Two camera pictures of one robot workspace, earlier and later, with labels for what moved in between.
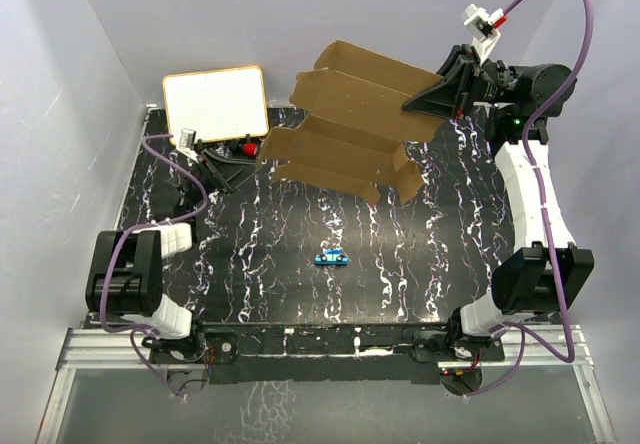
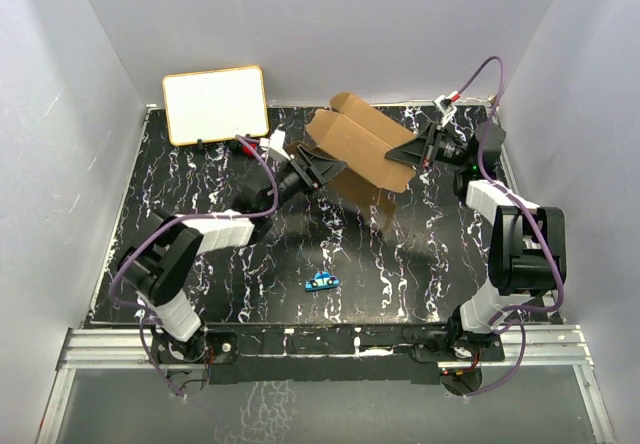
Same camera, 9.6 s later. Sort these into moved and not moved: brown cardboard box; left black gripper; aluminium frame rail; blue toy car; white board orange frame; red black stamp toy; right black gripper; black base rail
Moved: brown cardboard box; blue toy car; right black gripper; left black gripper
Not moved: red black stamp toy; black base rail; white board orange frame; aluminium frame rail
